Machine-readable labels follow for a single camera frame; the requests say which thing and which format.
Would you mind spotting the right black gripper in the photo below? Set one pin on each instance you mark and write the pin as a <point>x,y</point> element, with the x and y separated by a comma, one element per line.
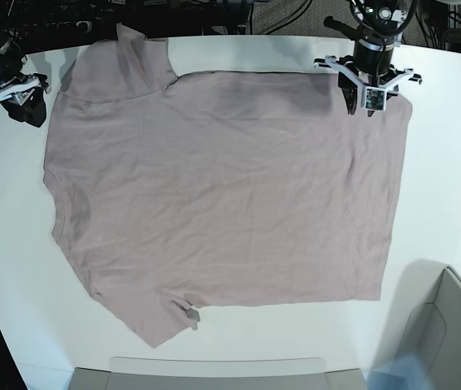
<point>29,106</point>

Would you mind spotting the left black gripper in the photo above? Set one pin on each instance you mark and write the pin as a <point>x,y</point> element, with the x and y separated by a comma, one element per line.
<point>359,94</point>

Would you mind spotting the pink T-shirt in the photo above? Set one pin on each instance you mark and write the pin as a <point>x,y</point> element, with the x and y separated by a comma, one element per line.
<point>216,188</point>

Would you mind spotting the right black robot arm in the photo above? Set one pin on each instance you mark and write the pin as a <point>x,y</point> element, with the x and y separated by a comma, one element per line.
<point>12,61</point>

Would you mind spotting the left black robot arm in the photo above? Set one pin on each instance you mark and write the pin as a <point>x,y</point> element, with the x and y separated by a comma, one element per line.
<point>380,30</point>

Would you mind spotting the grey box right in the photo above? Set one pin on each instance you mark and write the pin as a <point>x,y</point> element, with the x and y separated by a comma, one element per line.
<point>429,352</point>

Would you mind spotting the grey tray bottom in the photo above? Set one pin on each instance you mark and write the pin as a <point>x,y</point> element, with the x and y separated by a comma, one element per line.
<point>140,373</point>

